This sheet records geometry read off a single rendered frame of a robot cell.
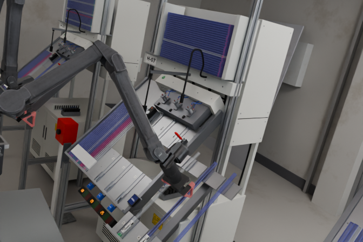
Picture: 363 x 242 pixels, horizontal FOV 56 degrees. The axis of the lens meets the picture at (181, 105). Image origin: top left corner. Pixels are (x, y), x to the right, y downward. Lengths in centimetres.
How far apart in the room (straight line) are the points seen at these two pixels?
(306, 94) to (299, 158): 79
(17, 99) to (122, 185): 78
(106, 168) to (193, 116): 55
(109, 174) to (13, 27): 85
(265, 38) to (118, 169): 106
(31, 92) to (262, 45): 121
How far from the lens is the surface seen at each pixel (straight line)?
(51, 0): 504
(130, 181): 177
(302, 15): 460
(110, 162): 193
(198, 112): 179
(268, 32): 194
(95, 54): 132
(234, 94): 178
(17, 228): 176
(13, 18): 166
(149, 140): 128
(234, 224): 243
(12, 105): 123
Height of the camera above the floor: 162
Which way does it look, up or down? 14 degrees down
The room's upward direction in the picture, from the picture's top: 12 degrees clockwise
